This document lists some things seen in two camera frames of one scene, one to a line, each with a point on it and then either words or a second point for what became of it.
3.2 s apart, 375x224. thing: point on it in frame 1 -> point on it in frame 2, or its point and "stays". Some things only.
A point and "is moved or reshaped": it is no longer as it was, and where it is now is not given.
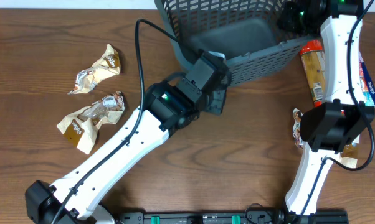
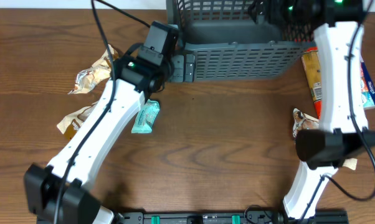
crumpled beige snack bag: [109, 64] stays
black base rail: [258, 216] stays
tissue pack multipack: [369, 95] stays
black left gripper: [221, 94] -> [180, 75]
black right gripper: [286, 22] -> [276, 12]
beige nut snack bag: [349, 157] stays
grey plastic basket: [245, 32] is moved or reshaped
